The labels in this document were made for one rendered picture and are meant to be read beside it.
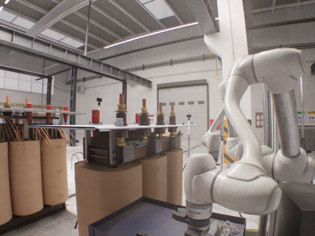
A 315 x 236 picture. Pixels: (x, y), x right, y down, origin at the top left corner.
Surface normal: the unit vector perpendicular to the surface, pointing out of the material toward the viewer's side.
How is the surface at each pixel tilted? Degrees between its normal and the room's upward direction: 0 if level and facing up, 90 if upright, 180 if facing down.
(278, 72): 128
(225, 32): 90
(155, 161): 90
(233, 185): 56
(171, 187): 90
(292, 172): 121
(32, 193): 90
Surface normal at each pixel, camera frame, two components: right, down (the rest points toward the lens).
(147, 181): 0.24, -0.03
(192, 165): -0.73, -0.27
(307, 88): -0.47, -0.03
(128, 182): 0.86, -0.01
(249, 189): -0.59, -0.55
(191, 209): -0.69, -0.02
